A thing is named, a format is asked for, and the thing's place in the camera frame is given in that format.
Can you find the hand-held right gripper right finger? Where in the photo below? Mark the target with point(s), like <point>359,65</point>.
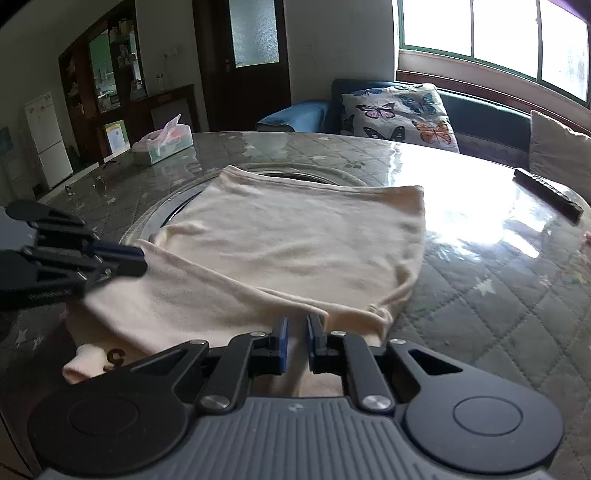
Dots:
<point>312,344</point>

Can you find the tissue box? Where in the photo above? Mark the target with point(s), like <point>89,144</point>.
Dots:
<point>164,145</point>

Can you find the black remote control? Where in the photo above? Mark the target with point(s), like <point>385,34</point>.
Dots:
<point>547,194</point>

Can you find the dark wooden display cabinet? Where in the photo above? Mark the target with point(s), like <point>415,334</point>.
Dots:
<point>101,92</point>

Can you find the plain grey pillow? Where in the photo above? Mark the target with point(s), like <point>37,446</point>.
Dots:
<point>558,147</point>

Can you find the small pink toy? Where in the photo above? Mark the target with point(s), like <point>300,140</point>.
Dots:
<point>587,240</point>

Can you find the butterfly print pillow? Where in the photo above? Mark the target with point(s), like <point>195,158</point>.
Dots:
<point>397,115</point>

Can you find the cream garment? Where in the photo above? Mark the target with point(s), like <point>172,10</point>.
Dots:
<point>286,249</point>

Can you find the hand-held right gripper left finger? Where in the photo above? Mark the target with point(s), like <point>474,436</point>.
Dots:
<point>283,346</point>

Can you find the round built-in induction cooker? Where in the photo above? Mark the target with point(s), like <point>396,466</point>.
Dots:
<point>154,214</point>

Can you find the dark wooden sideboard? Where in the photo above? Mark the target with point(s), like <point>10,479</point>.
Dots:
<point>171,106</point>

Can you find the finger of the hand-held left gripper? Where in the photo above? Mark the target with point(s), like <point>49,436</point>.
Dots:
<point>124,270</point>
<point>115,250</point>

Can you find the green framed window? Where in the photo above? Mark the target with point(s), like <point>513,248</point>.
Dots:
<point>503,27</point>

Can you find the white refrigerator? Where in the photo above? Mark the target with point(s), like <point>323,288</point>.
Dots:
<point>48,138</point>

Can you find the blue sofa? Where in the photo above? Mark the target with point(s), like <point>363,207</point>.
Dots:
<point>480,120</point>

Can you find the dark wooden door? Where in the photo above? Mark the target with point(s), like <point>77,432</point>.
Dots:
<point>249,69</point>

